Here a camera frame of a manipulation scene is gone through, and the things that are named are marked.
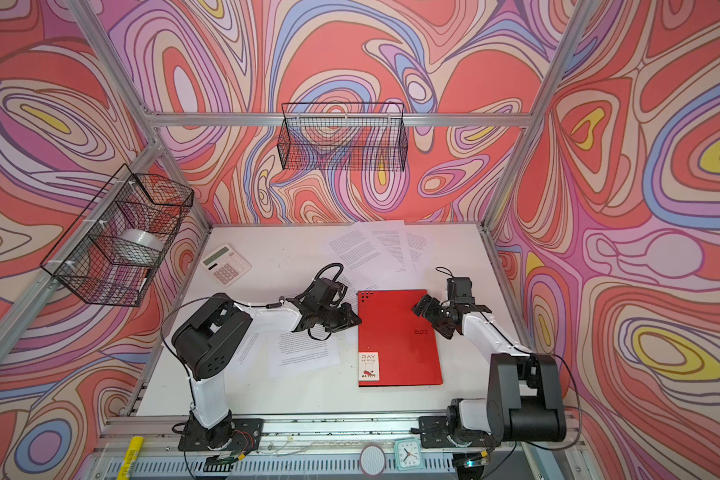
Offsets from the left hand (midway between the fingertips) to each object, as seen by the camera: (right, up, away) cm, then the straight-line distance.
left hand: (364, 322), depth 91 cm
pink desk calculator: (-49, +17, +13) cm, 54 cm away
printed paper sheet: (-22, -8, -4) cm, 23 cm away
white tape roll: (-55, +25, -18) cm, 63 cm away
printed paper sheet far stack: (+4, +23, +22) cm, 32 cm away
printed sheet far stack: (+20, +23, +22) cm, 38 cm away
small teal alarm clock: (+10, -26, -22) cm, 36 cm away
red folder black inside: (+10, -6, -5) cm, 12 cm away
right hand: (+18, +1, -1) cm, 18 cm away
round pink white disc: (+2, -26, -25) cm, 36 cm away
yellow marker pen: (-55, -27, -22) cm, 66 cm away
